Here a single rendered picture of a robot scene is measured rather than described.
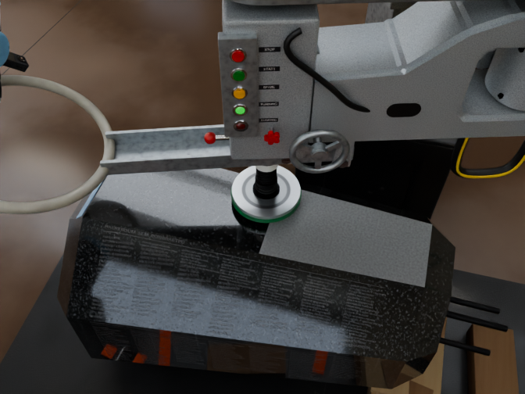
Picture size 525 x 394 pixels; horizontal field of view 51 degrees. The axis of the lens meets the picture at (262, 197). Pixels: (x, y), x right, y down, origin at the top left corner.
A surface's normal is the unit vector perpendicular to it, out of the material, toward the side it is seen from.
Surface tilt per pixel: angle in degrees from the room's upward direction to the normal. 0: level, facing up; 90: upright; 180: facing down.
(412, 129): 90
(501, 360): 0
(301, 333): 45
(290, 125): 90
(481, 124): 90
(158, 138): 90
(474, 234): 0
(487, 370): 0
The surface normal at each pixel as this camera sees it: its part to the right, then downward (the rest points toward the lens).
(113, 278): -0.16, 0.10
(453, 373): 0.00, -0.62
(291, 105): 0.04, 0.78
